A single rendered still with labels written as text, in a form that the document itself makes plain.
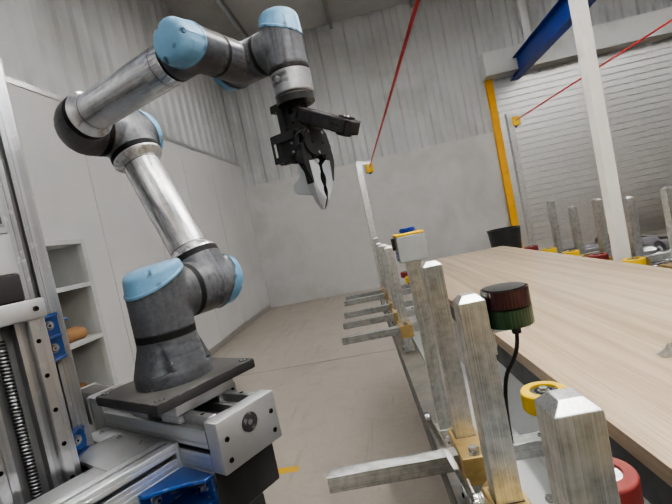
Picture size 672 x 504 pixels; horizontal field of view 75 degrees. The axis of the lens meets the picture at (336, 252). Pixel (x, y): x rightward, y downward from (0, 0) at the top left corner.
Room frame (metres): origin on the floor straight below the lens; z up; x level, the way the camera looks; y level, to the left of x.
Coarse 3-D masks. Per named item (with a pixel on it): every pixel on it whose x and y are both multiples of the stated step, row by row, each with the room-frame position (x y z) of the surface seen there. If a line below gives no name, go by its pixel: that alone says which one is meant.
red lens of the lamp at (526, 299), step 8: (528, 288) 0.54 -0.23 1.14; (488, 296) 0.55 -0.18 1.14; (496, 296) 0.54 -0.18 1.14; (504, 296) 0.53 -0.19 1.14; (512, 296) 0.53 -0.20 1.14; (520, 296) 0.53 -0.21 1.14; (528, 296) 0.54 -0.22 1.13; (488, 304) 0.55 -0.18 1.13; (496, 304) 0.54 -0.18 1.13; (504, 304) 0.53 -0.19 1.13; (512, 304) 0.53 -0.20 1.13; (520, 304) 0.53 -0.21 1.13
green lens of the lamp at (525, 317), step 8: (488, 312) 0.55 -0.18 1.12; (496, 312) 0.54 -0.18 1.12; (504, 312) 0.53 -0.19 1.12; (512, 312) 0.53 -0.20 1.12; (520, 312) 0.53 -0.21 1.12; (528, 312) 0.53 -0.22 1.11; (496, 320) 0.54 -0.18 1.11; (504, 320) 0.53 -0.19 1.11; (512, 320) 0.53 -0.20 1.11; (520, 320) 0.53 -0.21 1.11; (528, 320) 0.53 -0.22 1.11; (496, 328) 0.54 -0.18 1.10; (504, 328) 0.54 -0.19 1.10; (512, 328) 0.53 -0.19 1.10
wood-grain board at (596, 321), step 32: (480, 256) 2.79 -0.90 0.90; (512, 256) 2.50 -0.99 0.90; (544, 256) 2.26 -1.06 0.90; (576, 256) 2.07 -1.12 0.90; (448, 288) 1.93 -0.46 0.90; (480, 288) 1.79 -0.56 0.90; (544, 288) 1.55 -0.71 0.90; (576, 288) 1.46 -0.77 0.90; (608, 288) 1.37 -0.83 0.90; (640, 288) 1.30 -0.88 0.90; (544, 320) 1.18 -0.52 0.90; (576, 320) 1.13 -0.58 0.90; (608, 320) 1.07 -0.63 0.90; (640, 320) 1.03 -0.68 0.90; (512, 352) 1.03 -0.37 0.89; (544, 352) 0.95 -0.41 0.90; (576, 352) 0.91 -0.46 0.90; (608, 352) 0.88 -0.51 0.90; (640, 352) 0.85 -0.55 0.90; (576, 384) 0.77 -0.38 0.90; (608, 384) 0.74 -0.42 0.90; (640, 384) 0.72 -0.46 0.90; (608, 416) 0.64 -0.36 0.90; (640, 416) 0.63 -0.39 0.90; (640, 448) 0.56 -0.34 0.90
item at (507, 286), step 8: (488, 288) 0.57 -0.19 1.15; (496, 288) 0.56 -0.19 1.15; (504, 288) 0.55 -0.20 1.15; (512, 288) 0.54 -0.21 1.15; (520, 288) 0.53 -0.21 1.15; (528, 304) 0.54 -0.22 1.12; (520, 328) 0.56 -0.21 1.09; (496, 344) 0.55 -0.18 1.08; (496, 352) 0.54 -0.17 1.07; (512, 360) 0.56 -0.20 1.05; (504, 376) 0.56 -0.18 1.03; (504, 384) 0.56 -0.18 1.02; (504, 392) 0.56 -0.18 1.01; (512, 440) 0.56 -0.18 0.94
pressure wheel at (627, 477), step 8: (616, 464) 0.52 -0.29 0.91; (624, 464) 0.52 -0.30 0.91; (616, 472) 0.51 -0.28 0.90; (624, 472) 0.51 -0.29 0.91; (632, 472) 0.50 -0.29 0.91; (624, 480) 0.49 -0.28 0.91; (632, 480) 0.49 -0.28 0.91; (624, 488) 0.48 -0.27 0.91; (632, 488) 0.48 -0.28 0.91; (640, 488) 0.49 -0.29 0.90; (624, 496) 0.48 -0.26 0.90; (632, 496) 0.48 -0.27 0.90; (640, 496) 0.49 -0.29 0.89
